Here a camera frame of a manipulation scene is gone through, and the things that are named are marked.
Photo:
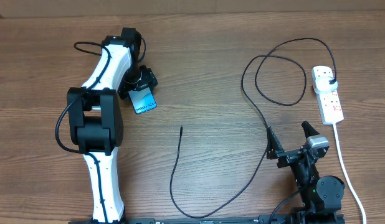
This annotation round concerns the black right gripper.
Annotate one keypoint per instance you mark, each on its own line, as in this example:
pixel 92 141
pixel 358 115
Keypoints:
pixel 274 151

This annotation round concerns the black smartphone with blue screen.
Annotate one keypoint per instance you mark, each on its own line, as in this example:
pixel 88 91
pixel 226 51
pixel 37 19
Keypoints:
pixel 142 101

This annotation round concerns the white power strip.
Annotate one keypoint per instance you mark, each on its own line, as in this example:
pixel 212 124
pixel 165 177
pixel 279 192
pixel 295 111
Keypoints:
pixel 329 103

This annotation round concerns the white charger plug adapter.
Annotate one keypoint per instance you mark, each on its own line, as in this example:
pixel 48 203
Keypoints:
pixel 324 84

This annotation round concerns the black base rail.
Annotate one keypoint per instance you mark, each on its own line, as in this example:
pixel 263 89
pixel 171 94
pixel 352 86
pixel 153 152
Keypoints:
pixel 195 221

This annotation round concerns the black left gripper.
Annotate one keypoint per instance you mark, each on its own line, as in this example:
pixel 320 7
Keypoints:
pixel 147 78

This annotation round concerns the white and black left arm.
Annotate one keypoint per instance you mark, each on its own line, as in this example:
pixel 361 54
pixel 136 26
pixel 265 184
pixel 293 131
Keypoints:
pixel 95 120

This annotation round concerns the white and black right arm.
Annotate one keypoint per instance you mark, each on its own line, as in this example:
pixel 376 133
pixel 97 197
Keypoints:
pixel 321 196

